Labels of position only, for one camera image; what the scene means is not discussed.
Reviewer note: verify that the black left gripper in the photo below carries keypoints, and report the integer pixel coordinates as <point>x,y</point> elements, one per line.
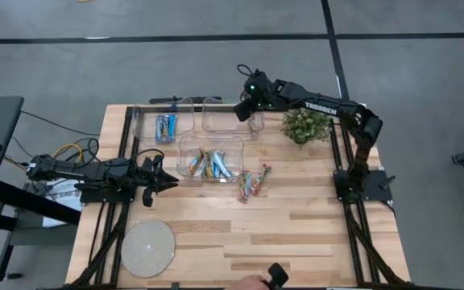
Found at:
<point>145,175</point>

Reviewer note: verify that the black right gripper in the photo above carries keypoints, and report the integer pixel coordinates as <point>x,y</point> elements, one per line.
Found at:
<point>264,90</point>

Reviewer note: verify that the red granola bar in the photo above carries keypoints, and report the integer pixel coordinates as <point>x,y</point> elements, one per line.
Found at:
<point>245,186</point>
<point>261,178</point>

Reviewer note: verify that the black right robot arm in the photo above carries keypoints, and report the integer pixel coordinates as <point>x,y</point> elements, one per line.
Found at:
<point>324,106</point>

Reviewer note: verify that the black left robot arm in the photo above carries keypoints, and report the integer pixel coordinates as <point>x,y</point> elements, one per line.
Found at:
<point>95,171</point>

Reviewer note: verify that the clear plastic bin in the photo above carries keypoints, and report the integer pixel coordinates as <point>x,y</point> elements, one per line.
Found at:
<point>236,149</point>
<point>145,129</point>
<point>220,121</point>

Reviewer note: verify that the small potted green plant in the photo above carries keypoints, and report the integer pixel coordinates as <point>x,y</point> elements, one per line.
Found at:
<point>306,127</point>

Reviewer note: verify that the round woven beige mat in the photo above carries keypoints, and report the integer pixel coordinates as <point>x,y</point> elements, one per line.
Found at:
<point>147,248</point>

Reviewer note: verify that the white cardboard box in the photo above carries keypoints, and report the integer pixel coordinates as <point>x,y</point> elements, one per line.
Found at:
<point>60,205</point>

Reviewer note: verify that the person's hand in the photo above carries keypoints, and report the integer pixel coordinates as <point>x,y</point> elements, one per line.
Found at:
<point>248,283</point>

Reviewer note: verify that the black handheld device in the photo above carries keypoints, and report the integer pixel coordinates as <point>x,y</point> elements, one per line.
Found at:
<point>278,274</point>

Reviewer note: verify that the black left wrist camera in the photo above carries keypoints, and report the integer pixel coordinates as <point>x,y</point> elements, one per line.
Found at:
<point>147,197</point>

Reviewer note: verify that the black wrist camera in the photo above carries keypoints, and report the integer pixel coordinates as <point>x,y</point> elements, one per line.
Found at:
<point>147,197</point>
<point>243,112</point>

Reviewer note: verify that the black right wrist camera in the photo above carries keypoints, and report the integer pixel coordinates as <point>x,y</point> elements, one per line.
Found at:
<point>243,112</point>

